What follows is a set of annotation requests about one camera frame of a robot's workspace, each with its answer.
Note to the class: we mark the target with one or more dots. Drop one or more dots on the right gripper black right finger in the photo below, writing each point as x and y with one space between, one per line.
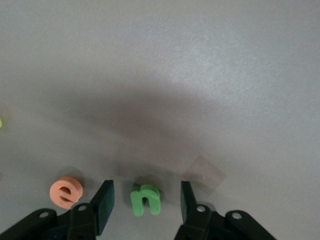
200 225

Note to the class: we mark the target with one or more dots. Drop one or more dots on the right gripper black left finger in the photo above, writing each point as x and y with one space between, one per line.
82 222

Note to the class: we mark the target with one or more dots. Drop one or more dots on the orange foam letter e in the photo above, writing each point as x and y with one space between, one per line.
56 192

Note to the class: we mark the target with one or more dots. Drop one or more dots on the green foam letter n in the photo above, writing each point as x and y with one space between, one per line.
136 202

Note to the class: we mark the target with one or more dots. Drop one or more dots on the clear tape patch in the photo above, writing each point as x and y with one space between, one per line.
205 173

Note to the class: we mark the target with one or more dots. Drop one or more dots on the yellow foam letter s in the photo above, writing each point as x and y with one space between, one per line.
0 123

